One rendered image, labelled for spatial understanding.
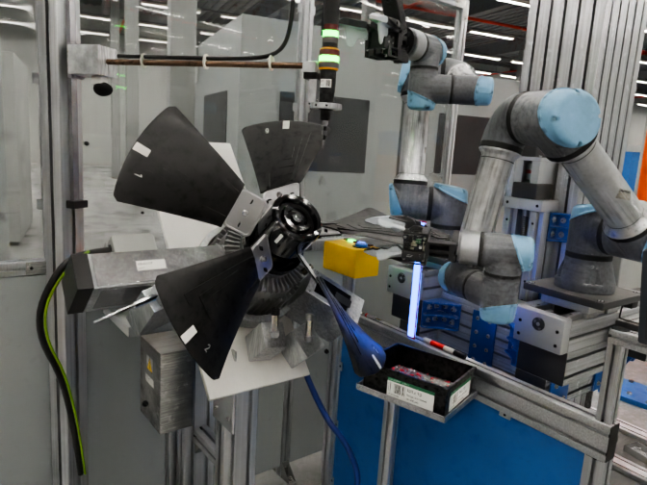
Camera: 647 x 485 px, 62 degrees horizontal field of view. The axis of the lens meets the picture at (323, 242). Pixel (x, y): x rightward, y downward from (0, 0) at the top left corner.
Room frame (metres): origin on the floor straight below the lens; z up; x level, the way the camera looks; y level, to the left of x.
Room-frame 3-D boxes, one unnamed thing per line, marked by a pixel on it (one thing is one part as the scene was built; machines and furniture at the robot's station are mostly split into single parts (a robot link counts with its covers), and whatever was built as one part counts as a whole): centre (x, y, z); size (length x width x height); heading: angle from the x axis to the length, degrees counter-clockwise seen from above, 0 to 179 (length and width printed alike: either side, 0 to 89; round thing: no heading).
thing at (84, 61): (1.40, 0.61, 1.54); 0.10 x 0.07 x 0.09; 73
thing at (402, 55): (1.37, -0.13, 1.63); 0.12 x 0.08 x 0.09; 138
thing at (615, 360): (1.01, -0.60, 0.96); 0.03 x 0.03 x 0.20; 38
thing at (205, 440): (1.30, 0.25, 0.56); 0.19 x 0.04 x 0.04; 38
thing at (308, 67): (1.21, 0.02, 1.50); 0.09 x 0.07 x 0.10; 73
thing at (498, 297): (1.14, -0.38, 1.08); 0.11 x 0.08 x 0.11; 24
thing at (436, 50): (1.49, -0.24, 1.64); 0.11 x 0.08 x 0.09; 138
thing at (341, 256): (1.66, -0.09, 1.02); 0.16 x 0.10 x 0.11; 38
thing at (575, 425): (1.35, -0.33, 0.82); 0.90 x 0.04 x 0.08; 38
